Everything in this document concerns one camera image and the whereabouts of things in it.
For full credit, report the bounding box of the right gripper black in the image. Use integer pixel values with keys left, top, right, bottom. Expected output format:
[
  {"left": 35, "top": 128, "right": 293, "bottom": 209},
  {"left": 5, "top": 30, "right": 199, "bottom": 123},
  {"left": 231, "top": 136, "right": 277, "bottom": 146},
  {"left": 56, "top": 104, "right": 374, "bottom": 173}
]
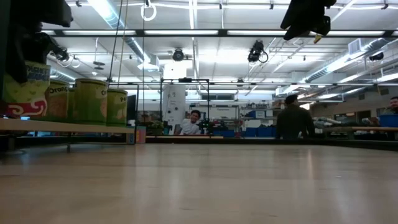
[{"left": 280, "top": 0, "right": 336, "bottom": 41}]

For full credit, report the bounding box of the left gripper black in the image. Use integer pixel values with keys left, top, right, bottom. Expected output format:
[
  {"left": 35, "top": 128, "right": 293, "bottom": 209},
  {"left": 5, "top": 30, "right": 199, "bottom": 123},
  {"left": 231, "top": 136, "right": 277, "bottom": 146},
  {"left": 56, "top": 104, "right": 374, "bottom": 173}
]
[{"left": 9, "top": 29, "right": 63, "bottom": 85}]

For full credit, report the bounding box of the green can with red base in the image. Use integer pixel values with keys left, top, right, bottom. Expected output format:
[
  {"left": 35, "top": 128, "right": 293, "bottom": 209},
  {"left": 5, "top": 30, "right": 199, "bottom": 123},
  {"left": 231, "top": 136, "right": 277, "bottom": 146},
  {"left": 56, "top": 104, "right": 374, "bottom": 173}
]
[{"left": 1, "top": 60, "right": 52, "bottom": 119}]

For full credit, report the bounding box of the green Oranges-lettered tin can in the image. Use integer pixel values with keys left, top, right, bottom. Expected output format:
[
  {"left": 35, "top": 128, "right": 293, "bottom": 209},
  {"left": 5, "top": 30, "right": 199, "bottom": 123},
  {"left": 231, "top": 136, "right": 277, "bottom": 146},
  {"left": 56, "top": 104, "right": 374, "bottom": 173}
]
[
  {"left": 73, "top": 77, "right": 109, "bottom": 125},
  {"left": 45, "top": 79, "right": 70, "bottom": 121}
]

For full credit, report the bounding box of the wooden shelf with black legs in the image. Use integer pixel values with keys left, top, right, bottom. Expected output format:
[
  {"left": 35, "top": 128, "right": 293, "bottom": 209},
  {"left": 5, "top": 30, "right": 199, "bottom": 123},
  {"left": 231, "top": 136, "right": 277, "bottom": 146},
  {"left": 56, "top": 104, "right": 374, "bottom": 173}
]
[{"left": 0, "top": 82, "right": 140, "bottom": 154}]

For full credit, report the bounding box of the black hanging lamp cluster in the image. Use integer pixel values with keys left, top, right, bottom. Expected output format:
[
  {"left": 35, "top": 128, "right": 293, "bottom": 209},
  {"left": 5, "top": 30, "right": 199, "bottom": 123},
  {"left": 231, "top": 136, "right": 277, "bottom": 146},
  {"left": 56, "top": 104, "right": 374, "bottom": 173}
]
[{"left": 52, "top": 46, "right": 70, "bottom": 62}]

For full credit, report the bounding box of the black crossbar with light strips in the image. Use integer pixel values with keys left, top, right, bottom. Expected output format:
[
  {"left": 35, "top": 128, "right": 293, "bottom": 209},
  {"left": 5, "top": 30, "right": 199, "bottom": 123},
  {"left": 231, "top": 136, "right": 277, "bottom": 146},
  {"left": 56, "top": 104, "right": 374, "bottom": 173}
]
[{"left": 42, "top": 29, "right": 398, "bottom": 38}]

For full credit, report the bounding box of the person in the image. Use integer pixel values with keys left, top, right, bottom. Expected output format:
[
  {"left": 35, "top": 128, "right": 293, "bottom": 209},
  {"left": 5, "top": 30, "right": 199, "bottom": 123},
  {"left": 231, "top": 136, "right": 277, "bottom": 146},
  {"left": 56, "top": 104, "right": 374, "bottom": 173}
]
[
  {"left": 382, "top": 96, "right": 398, "bottom": 116},
  {"left": 175, "top": 109, "right": 203, "bottom": 136},
  {"left": 275, "top": 93, "right": 316, "bottom": 140}
]

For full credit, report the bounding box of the metal storage rack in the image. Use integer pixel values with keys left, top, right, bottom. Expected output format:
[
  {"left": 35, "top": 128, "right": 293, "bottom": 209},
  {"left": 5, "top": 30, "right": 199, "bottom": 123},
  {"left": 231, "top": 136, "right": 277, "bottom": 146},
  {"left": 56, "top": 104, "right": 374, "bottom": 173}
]
[{"left": 238, "top": 104, "right": 299, "bottom": 128}]

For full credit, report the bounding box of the grey rolled bundle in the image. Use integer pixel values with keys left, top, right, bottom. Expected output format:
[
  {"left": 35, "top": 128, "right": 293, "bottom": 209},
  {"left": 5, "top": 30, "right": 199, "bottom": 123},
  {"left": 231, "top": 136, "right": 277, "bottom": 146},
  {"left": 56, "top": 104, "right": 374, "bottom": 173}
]
[{"left": 314, "top": 116, "right": 340, "bottom": 129}]

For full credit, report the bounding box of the dark monitor screen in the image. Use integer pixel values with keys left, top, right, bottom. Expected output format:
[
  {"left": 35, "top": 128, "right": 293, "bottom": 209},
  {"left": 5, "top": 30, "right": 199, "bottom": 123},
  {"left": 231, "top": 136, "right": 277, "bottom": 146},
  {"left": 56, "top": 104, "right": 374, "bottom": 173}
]
[{"left": 126, "top": 94, "right": 138, "bottom": 124}]

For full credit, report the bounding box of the long blue storage crate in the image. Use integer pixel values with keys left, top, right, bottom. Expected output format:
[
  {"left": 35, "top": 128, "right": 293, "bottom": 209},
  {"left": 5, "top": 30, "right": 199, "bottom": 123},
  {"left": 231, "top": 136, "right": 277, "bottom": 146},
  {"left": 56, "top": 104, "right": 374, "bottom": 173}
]
[{"left": 243, "top": 126, "right": 277, "bottom": 138}]

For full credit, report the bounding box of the background wooden table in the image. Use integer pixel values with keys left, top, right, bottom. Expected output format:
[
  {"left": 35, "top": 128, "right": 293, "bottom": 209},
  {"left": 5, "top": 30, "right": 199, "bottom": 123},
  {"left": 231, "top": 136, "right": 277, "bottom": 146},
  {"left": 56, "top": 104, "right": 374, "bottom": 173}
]
[{"left": 323, "top": 125, "right": 398, "bottom": 133}]

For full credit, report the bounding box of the round black hanging device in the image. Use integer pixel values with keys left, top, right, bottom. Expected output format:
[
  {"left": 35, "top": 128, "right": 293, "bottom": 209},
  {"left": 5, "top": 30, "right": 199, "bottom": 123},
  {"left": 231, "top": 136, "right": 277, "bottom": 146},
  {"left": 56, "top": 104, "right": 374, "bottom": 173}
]
[{"left": 172, "top": 48, "right": 186, "bottom": 62}]

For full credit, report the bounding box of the small blue storage bin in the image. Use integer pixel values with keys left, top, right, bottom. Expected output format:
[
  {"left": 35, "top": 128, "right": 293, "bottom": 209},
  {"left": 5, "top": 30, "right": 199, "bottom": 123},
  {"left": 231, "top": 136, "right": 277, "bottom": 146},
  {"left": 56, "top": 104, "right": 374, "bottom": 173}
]
[{"left": 214, "top": 129, "right": 236, "bottom": 139}]

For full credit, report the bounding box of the blue plastic tub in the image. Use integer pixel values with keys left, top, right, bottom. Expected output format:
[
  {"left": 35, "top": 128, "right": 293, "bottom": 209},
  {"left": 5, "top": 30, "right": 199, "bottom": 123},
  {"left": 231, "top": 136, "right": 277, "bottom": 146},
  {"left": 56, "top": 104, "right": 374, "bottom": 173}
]
[{"left": 378, "top": 114, "right": 398, "bottom": 128}]

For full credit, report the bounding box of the black background robot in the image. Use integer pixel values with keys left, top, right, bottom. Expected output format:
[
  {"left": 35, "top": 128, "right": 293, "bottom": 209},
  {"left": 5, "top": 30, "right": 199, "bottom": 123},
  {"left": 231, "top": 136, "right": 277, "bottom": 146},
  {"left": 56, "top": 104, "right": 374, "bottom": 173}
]
[{"left": 198, "top": 116, "right": 216, "bottom": 136}]

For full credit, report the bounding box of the potted green plant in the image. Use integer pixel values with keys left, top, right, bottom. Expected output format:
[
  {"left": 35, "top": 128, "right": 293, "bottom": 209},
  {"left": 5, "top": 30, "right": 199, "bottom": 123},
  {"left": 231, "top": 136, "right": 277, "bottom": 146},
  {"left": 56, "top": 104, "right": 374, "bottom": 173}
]
[{"left": 150, "top": 120, "right": 165, "bottom": 136}]

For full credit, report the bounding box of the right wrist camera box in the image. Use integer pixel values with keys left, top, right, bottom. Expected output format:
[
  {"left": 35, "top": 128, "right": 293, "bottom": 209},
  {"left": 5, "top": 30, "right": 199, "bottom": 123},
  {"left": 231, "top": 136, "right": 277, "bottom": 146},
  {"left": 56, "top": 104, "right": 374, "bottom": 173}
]
[{"left": 313, "top": 14, "right": 331, "bottom": 37}]

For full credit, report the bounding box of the black upright frame post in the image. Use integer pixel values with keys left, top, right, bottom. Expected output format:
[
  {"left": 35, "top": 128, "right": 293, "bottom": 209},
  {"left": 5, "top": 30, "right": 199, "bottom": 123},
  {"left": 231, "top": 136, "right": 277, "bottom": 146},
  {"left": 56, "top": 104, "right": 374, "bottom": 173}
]
[{"left": 0, "top": 0, "right": 12, "bottom": 103}]

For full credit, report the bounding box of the black hanging camera with cable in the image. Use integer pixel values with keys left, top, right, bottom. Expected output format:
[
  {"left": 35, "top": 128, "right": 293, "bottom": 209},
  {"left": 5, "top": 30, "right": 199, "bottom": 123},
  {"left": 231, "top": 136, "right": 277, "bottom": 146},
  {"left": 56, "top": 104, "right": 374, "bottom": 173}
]
[{"left": 247, "top": 39, "right": 269, "bottom": 64}]

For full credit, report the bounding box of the black hanging cable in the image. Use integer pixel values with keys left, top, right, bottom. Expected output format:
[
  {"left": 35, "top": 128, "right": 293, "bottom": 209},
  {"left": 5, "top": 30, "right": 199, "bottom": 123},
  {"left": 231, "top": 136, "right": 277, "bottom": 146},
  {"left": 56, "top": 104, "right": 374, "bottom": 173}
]
[{"left": 107, "top": 0, "right": 124, "bottom": 90}]

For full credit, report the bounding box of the thin grey hanging cable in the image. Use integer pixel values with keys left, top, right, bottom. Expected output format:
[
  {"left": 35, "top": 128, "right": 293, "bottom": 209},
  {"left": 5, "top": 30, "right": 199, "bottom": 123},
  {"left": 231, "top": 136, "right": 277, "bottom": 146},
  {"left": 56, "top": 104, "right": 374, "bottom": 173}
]
[{"left": 115, "top": 0, "right": 129, "bottom": 90}]

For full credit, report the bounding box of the black aluminium table frame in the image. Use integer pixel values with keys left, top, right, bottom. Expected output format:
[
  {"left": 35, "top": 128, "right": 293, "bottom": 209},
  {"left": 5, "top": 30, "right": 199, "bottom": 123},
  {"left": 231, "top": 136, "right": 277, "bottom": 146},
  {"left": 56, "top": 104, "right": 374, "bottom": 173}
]
[{"left": 14, "top": 134, "right": 398, "bottom": 152}]

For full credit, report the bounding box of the white cable ring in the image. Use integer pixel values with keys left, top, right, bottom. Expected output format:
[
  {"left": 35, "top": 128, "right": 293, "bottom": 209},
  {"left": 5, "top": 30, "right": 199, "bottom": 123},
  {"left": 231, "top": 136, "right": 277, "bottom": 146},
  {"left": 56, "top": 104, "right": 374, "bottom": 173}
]
[{"left": 139, "top": 0, "right": 158, "bottom": 22}]

